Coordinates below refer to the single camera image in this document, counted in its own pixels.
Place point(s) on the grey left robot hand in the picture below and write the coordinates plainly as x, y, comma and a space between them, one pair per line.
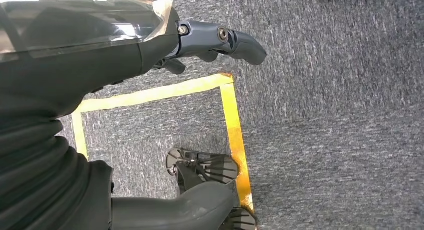
66, 73

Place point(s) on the yellow floor tape square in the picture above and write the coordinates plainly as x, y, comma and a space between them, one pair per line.
232, 122

